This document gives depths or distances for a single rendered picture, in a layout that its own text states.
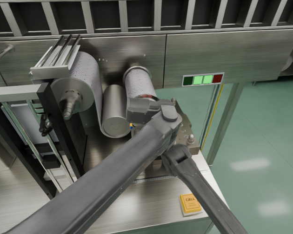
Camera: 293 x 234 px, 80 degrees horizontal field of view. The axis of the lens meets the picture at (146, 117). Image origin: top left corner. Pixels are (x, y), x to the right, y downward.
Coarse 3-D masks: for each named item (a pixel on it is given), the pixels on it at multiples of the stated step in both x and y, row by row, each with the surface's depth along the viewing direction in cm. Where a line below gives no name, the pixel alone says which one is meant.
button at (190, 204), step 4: (180, 196) 75; (184, 196) 75; (188, 196) 75; (192, 196) 75; (184, 200) 73; (188, 200) 73; (192, 200) 73; (196, 200) 73; (184, 204) 72; (188, 204) 72; (192, 204) 72; (196, 204) 72; (184, 208) 71; (188, 208) 71; (192, 208) 71; (196, 208) 71; (200, 208) 71; (188, 212) 71
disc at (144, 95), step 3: (138, 96) 63; (141, 96) 64; (144, 96) 64; (147, 96) 64; (150, 96) 64; (153, 96) 64; (153, 99) 65; (156, 99) 66; (159, 99) 66; (126, 108) 66
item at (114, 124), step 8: (112, 88) 84; (120, 88) 86; (104, 96) 83; (112, 96) 79; (120, 96) 80; (104, 104) 77; (112, 104) 74; (120, 104) 75; (104, 112) 72; (112, 112) 70; (120, 112) 70; (104, 120) 68; (112, 120) 69; (120, 120) 70; (104, 128) 71; (112, 128) 71; (120, 128) 72; (128, 128) 73; (112, 136) 74; (120, 136) 75
